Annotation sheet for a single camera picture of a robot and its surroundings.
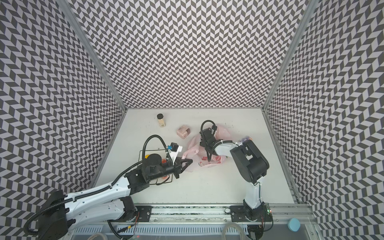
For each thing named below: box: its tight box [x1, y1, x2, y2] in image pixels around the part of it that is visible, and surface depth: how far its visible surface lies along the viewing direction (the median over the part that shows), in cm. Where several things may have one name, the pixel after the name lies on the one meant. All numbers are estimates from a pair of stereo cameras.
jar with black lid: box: [157, 113, 166, 128], surface depth 106 cm
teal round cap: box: [287, 217, 301, 232], surface depth 71 cm
